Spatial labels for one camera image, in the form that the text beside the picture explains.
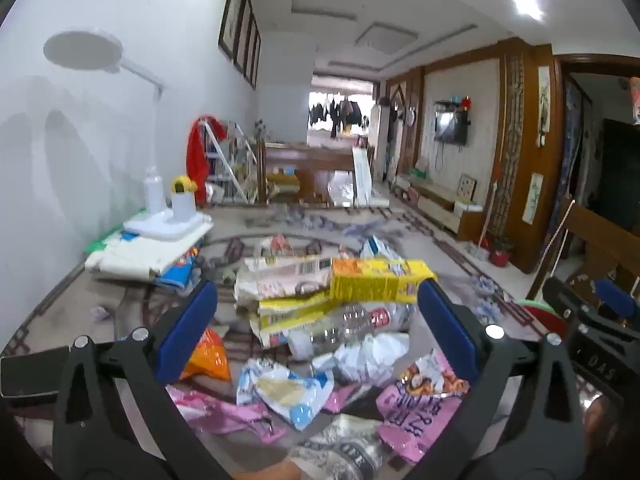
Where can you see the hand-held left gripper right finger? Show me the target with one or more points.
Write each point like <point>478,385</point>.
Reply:
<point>447,330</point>

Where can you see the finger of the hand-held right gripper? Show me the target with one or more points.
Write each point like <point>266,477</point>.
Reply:
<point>612,297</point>
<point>565,300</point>

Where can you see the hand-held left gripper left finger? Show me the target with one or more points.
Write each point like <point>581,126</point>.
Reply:
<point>187,330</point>

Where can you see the green bin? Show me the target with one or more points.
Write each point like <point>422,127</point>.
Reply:
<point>542,317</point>

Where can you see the orange snack packet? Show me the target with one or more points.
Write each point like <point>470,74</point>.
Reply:
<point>210,357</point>

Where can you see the yellow drink box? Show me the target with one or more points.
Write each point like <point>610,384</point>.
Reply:
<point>380,280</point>

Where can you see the yellow white carton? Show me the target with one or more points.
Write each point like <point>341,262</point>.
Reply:
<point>290,320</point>

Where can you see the person's right hand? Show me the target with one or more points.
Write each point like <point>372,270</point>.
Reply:
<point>607,427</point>

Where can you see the blue printed packet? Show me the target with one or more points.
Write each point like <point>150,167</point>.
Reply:
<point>176,274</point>

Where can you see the carved wooden chair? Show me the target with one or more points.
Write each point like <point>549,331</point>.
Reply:
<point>595,240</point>

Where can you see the red bucket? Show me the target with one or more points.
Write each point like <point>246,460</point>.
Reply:
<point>501,256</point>

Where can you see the white crumpled wrapper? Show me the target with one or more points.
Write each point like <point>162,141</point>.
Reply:
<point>370,355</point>

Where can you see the pink thin wrapper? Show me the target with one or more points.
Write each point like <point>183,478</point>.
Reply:
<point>220,410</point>

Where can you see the pink snack packet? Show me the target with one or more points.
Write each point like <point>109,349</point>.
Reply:
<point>415,410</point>

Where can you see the white folded cloth stack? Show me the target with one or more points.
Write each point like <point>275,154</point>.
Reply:
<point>140,257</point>

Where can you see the clear plastic bottle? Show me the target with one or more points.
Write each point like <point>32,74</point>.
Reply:
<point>350,327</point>

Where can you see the pink white flattened carton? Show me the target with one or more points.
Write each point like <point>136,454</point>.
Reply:
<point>280,280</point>

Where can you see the white blue milk carton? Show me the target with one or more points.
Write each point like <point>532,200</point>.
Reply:
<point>377,247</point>

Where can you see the mop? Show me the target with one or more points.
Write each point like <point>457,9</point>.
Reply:
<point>487,220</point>

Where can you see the white blue snack packet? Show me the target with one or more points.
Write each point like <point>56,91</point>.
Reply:
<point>285,390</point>

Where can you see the white pen cup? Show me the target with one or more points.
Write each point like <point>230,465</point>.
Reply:
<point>182,207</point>

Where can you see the dark door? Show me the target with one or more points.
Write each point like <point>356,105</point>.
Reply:
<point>620,175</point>

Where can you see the wooden television cabinet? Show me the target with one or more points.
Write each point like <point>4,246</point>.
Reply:
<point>435,202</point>

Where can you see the small framed picture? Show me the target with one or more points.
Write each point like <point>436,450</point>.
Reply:
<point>466,188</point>

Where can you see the yellow toy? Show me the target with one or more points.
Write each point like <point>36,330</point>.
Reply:
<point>182,184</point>

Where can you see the silver black packet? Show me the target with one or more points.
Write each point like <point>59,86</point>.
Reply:
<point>345,450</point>

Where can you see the black phone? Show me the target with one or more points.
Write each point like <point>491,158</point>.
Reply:
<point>30,375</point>

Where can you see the white step ladder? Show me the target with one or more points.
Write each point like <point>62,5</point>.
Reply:
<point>222,160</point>

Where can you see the red cloth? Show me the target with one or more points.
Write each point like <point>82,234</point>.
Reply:
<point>196,155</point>

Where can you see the white board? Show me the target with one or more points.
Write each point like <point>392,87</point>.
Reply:
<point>362,175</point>

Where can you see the cluttered metal rack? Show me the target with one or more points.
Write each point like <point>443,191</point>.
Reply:
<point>247,160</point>

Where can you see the red lantern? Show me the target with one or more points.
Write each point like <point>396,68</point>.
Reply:
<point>635,100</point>

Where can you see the white refrigerator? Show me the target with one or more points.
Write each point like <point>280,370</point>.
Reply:
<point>382,140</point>

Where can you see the wooden sofa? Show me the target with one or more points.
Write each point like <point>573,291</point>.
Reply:
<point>315,170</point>

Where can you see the hanging clothes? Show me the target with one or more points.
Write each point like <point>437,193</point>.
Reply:
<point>340,115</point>

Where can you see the ceiling lamp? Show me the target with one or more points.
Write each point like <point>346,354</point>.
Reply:
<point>526,4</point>

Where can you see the white desk lamp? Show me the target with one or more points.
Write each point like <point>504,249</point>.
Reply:
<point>82,50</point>

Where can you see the green wall scroll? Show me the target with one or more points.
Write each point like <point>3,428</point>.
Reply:
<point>533,199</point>

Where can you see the tall wall scroll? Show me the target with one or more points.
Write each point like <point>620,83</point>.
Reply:
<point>544,105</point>

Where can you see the wall television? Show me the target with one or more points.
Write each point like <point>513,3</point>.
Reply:
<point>451,127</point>

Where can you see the wall clock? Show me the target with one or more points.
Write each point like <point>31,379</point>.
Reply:
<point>410,117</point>

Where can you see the dark framed wall picture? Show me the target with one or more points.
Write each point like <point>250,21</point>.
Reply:
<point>244,35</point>
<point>251,50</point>
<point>232,15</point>
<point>257,60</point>

